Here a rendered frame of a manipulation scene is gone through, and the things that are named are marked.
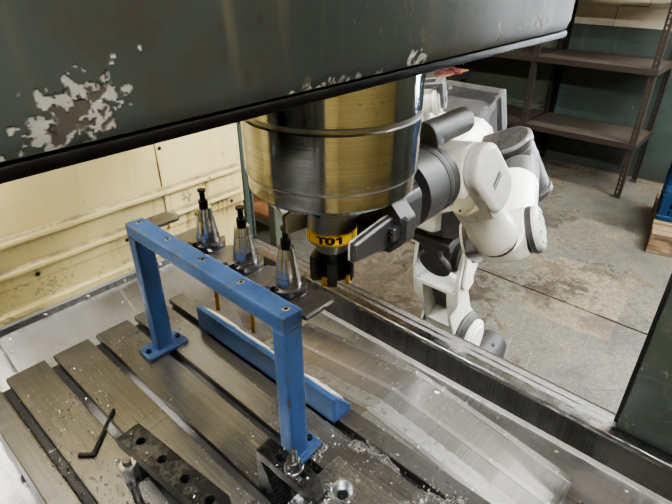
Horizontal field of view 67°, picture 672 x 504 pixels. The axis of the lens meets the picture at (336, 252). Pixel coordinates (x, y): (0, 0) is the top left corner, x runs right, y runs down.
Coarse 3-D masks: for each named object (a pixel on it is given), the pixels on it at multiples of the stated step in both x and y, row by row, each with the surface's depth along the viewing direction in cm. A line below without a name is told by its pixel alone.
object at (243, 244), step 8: (248, 224) 86; (240, 232) 85; (248, 232) 86; (240, 240) 86; (248, 240) 86; (240, 248) 86; (248, 248) 87; (240, 256) 87; (248, 256) 87; (256, 256) 89; (240, 264) 88; (248, 264) 88
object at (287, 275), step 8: (280, 248) 79; (280, 256) 79; (288, 256) 79; (280, 264) 80; (288, 264) 80; (296, 264) 81; (280, 272) 80; (288, 272) 80; (296, 272) 81; (280, 280) 81; (288, 280) 81; (296, 280) 81; (280, 288) 81; (288, 288) 81
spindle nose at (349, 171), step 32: (352, 96) 37; (384, 96) 38; (416, 96) 40; (256, 128) 40; (288, 128) 39; (320, 128) 38; (352, 128) 38; (384, 128) 39; (416, 128) 42; (256, 160) 42; (288, 160) 40; (320, 160) 39; (352, 160) 39; (384, 160) 40; (416, 160) 44; (256, 192) 44; (288, 192) 41; (320, 192) 40; (352, 192) 41; (384, 192) 42
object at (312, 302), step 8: (304, 296) 81; (312, 296) 81; (320, 296) 81; (328, 296) 81; (296, 304) 79; (304, 304) 79; (312, 304) 79; (320, 304) 79; (328, 304) 80; (304, 312) 78; (312, 312) 78
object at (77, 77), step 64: (0, 0) 15; (64, 0) 16; (128, 0) 17; (192, 0) 19; (256, 0) 21; (320, 0) 24; (384, 0) 27; (448, 0) 31; (512, 0) 37; (0, 64) 15; (64, 64) 17; (128, 64) 18; (192, 64) 20; (256, 64) 22; (320, 64) 25; (384, 64) 29; (448, 64) 34; (0, 128) 16; (64, 128) 17; (128, 128) 19; (192, 128) 21
